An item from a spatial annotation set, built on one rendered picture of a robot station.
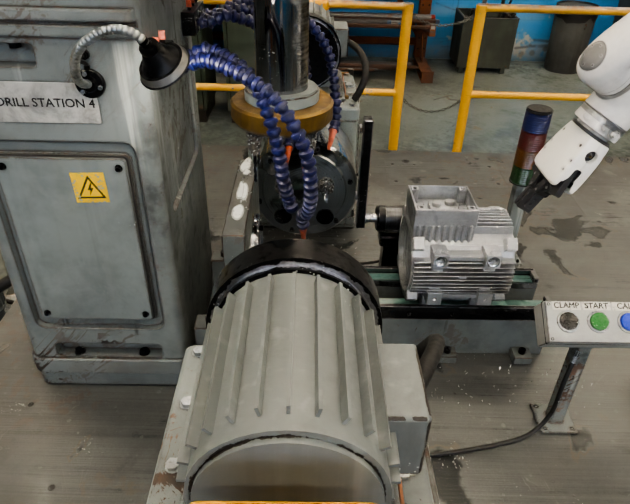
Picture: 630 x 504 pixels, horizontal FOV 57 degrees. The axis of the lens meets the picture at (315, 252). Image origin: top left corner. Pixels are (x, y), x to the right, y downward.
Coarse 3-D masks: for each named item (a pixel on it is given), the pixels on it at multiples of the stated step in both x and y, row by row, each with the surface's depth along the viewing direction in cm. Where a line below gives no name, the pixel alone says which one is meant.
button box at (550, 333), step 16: (544, 304) 96; (560, 304) 96; (576, 304) 96; (592, 304) 96; (608, 304) 96; (624, 304) 96; (544, 320) 96; (544, 336) 96; (560, 336) 94; (576, 336) 94; (592, 336) 94; (608, 336) 94; (624, 336) 94
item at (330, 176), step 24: (264, 144) 137; (336, 144) 132; (264, 168) 132; (288, 168) 131; (336, 168) 132; (264, 192) 135; (336, 192) 135; (264, 216) 139; (288, 216) 138; (336, 216) 139
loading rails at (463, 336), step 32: (384, 288) 129; (512, 288) 129; (384, 320) 121; (416, 320) 121; (448, 320) 121; (480, 320) 121; (512, 320) 121; (448, 352) 123; (480, 352) 126; (512, 352) 124
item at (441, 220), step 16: (416, 192) 115; (432, 192) 117; (448, 192) 117; (464, 192) 115; (416, 208) 108; (432, 208) 112; (448, 208) 112; (464, 208) 115; (416, 224) 110; (432, 224) 110; (448, 224) 110; (464, 224) 110; (448, 240) 112; (464, 240) 112
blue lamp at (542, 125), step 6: (528, 114) 133; (552, 114) 133; (528, 120) 133; (534, 120) 132; (540, 120) 132; (546, 120) 132; (522, 126) 136; (528, 126) 134; (534, 126) 133; (540, 126) 133; (546, 126) 133; (528, 132) 134; (534, 132) 134; (540, 132) 134; (546, 132) 134
